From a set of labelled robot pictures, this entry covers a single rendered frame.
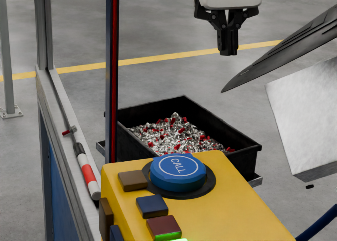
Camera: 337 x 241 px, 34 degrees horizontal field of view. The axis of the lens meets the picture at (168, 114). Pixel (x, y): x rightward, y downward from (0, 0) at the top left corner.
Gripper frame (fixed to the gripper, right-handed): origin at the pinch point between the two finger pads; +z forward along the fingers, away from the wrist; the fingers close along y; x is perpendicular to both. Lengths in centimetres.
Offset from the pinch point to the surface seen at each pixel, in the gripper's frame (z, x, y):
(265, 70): 4.1, -7.0, 2.6
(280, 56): 2.3, -6.5, 5.6
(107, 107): 5.6, -17.1, -23.6
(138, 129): 14.2, 10.0, -12.8
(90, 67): 23, 269, 28
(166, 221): 8, -48, -27
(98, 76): 28, 254, 30
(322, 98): 6.8, -20.0, 3.7
